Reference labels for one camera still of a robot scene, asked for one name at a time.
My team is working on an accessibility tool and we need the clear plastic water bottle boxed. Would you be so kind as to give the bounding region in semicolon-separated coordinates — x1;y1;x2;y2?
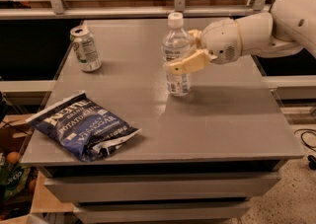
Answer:
162;12;192;97

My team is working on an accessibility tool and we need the black cable on floor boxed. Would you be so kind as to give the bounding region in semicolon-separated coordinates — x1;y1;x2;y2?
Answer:
293;128;316;171

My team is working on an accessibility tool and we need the white rounded gripper body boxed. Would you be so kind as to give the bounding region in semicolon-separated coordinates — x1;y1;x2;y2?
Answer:
199;18;242;64

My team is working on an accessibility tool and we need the blue potato chip bag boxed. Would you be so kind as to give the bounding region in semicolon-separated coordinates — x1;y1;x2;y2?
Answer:
27;92;139;162

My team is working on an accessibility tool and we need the grey drawer cabinet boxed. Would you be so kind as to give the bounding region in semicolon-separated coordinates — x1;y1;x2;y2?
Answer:
39;160;284;224

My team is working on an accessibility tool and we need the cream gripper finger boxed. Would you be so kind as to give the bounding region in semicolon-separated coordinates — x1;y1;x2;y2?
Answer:
163;49;217;75
188;30;201;48

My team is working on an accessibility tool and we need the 7up soda can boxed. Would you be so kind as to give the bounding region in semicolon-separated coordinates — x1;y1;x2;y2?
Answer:
70;26;102;72

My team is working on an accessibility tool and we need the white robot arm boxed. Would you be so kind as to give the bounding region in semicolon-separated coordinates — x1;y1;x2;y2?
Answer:
164;0;316;75

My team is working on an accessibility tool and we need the cardboard box with groceries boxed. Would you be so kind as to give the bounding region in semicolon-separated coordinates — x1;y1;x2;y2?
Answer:
0;114;37;224

